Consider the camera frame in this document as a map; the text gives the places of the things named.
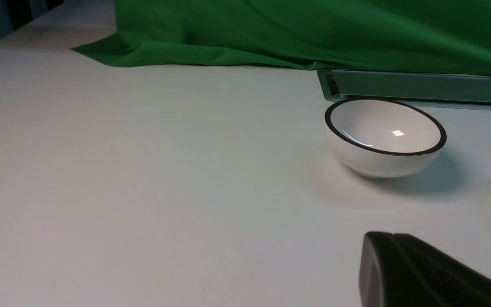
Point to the metal tray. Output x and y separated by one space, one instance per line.
415 89

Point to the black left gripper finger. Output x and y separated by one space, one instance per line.
401 270

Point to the black-rimmed white bowl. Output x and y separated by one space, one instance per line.
383 139

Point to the dark chair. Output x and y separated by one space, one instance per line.
14 14

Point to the green cloth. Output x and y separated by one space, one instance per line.
436 36

